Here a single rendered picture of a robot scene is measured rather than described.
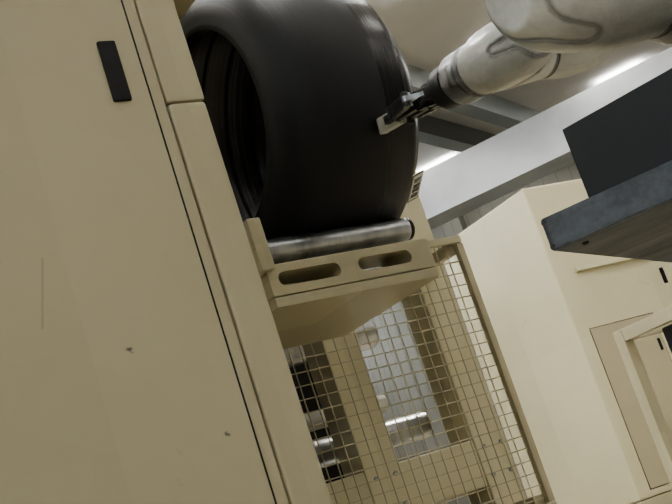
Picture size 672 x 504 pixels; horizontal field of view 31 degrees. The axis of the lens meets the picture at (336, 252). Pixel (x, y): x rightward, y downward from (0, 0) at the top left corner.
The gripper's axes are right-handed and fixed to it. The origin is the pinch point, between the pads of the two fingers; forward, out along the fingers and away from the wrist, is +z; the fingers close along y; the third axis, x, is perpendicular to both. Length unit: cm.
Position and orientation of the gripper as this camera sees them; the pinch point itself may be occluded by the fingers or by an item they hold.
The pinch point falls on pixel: (391, 120)
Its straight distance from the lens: 219.5
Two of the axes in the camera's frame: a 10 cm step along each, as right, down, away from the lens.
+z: -5.1, 2.3, 8.3
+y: -8.3, 1.4, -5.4
